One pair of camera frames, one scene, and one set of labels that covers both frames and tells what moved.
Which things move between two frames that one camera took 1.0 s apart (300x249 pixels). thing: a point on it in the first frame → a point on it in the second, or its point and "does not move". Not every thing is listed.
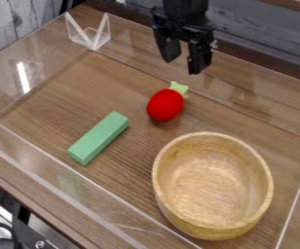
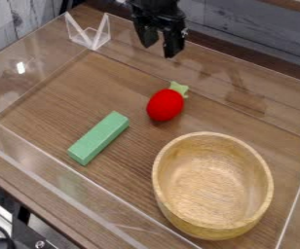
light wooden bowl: (214, 185) does not move
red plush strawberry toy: (166, 102) does not move
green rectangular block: (98, 135) does not move
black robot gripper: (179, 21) → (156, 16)
